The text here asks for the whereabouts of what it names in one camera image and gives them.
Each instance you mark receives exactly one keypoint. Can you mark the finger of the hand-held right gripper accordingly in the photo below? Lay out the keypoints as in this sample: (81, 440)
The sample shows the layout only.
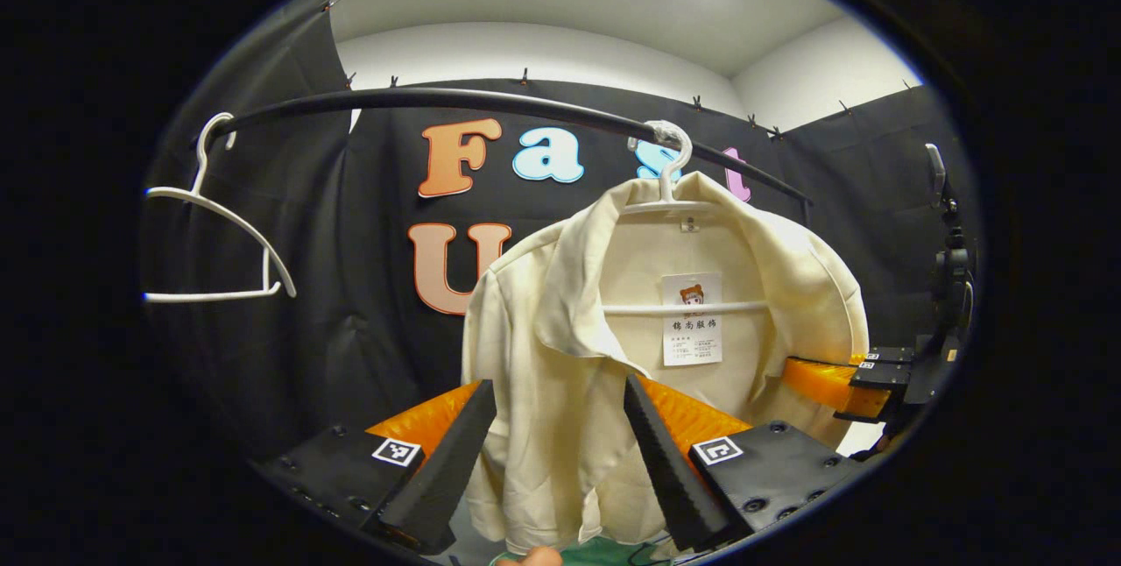
(889, 356)
(823, 382)

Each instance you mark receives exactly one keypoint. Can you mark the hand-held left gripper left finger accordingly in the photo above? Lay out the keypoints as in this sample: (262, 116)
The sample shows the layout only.
(447, 461)

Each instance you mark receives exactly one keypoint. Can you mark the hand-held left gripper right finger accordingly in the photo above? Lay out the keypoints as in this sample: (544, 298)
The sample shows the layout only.
(670, 478)

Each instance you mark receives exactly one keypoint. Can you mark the green laundry hamper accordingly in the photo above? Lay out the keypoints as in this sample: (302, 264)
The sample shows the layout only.
(604, 553)

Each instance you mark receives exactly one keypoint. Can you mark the cream collared shirt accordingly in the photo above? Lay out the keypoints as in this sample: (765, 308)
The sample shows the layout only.
(543, 426)

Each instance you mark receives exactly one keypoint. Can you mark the white plastic hanger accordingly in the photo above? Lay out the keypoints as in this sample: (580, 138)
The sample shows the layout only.
(670, 189)
(175, 193)

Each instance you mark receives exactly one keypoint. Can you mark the black backdrop cloth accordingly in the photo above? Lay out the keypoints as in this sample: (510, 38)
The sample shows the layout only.
(350, 329)

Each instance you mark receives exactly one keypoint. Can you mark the black clothes rail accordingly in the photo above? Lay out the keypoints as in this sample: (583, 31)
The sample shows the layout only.
(438, 97)

